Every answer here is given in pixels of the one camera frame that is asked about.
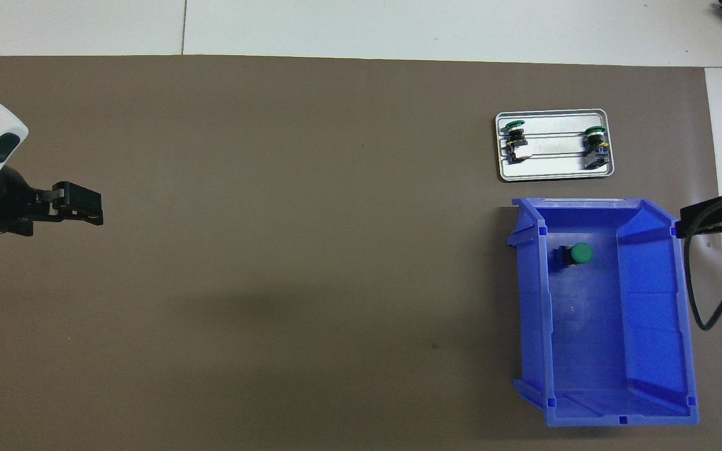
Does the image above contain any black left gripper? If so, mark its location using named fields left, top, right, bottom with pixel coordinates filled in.
left=0, top=164, right=105, bottom=237

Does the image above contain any green push button switch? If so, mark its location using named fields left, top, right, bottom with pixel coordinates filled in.
left=583, top=125, right=610, bottom=171
left=501, top=118, right=531, bottom=165
left=560, top=242, right=594, bottom=267

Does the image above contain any grey metal tray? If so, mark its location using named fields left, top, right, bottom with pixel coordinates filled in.
left=495, top=109, right=615, bottom=183

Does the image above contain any blue plastic storage bin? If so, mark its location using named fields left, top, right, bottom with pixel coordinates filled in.
left=506, top=197, right=700, bottom=428

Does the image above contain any brown table mat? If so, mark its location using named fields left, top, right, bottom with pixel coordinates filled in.
left=0, top=55, right=722, bottom=451

